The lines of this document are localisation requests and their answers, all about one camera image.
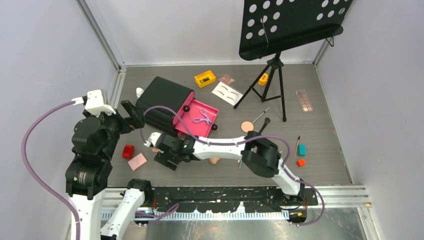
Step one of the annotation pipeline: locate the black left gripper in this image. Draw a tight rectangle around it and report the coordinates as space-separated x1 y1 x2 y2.
93 98 145 158

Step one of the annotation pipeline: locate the white bottle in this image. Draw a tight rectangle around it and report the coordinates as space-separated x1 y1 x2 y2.
136 87 144 98

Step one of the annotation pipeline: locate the purple eyelash curler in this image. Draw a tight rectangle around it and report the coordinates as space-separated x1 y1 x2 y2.
192 108 213 126

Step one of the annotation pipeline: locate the black drawer organizer cabinet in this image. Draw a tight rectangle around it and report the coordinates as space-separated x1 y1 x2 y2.
135 76 195 136

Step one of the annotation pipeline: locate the black makeup brush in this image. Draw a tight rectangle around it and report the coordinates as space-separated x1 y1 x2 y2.
258 117 271 135

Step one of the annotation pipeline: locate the long eyeshadow palette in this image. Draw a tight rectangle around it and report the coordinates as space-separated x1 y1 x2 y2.
295 90 314 113

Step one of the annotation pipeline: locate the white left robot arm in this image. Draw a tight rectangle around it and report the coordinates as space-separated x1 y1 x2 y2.
65 100 154 240

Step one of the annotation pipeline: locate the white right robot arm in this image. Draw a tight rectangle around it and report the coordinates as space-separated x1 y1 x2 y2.
144 131 306 205

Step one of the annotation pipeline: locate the red block left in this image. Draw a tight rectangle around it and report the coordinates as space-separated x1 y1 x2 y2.
122 144 135 160

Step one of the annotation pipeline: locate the pink sponge block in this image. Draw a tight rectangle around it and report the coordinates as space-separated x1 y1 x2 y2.
127 153 147 171

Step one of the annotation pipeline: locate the orange beauty blender sponge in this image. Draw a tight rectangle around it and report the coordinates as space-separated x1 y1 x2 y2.
209 157 220 165

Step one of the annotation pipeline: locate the round orange powder puff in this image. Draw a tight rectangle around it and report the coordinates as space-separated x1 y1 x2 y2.
240 121 254 133

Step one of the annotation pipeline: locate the false eyelash card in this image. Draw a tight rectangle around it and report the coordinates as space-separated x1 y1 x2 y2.
211 81 243 106

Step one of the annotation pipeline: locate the yellow toy block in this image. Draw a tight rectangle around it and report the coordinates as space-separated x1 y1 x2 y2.
194 70 217 88

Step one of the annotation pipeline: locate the small eyeshadow palette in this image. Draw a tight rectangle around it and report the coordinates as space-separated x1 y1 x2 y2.
219 74 235 86

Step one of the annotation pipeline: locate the yellow toy object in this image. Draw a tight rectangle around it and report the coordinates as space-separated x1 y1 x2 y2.
258 73 269 86

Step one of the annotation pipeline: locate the pink lip pencil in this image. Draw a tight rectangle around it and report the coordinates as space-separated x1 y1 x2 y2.
293 135 301 157

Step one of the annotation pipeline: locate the red small block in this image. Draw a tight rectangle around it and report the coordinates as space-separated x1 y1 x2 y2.
296 158 306 167

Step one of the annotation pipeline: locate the teal block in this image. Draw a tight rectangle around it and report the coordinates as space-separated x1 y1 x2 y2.
297 144 306 157

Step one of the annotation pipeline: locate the black tripod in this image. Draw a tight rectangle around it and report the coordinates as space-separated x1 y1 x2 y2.
233 51 287 123

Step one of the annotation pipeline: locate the black perforated music stand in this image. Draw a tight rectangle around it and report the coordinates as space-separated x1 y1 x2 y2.
238 0 352 61

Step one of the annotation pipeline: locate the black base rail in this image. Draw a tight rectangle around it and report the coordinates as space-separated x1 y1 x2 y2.
153 186 319 213

